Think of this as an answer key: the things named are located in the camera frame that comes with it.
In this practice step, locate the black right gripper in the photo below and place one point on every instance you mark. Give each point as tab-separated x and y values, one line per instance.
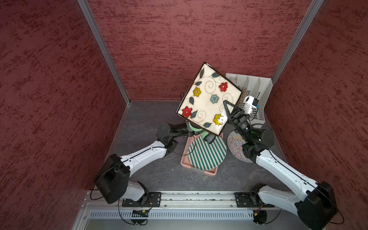
235	112

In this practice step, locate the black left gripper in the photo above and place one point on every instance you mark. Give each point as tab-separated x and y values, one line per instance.
190	132

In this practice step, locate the green cleaning cloth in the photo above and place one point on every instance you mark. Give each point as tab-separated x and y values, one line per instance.
201	131

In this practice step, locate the green striped round plate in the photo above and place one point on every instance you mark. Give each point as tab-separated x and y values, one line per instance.
206	156

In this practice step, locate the multicolour speckled round plate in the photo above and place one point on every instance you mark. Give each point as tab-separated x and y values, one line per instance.
234	143

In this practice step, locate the square floral cream plate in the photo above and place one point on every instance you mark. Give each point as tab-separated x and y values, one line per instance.
202	104

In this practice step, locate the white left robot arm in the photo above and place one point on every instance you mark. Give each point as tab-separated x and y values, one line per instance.
113	179

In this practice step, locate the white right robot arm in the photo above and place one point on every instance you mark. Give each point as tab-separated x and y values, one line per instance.
314	203

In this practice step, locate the white plastic file organizer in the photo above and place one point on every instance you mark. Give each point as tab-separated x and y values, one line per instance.
257	87

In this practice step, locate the pink plastic basket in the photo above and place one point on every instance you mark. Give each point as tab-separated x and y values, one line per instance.
187	165

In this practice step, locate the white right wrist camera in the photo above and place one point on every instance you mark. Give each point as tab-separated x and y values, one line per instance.
250	104

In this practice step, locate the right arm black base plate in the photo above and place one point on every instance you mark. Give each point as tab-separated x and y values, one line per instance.
248	200

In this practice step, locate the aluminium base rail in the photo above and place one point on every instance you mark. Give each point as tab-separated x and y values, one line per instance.
181	200

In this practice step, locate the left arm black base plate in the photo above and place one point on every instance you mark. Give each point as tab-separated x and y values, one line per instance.
148	200

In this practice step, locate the right aluminium corner post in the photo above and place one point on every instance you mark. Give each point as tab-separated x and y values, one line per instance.
298	36

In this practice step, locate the aluminium corner post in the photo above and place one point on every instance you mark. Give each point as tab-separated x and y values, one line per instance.
298	36
88	15

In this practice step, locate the white perforated cable duct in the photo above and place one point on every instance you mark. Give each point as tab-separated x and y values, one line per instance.
173	214

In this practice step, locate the left aluminium corner post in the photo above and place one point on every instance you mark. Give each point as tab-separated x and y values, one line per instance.
88	15

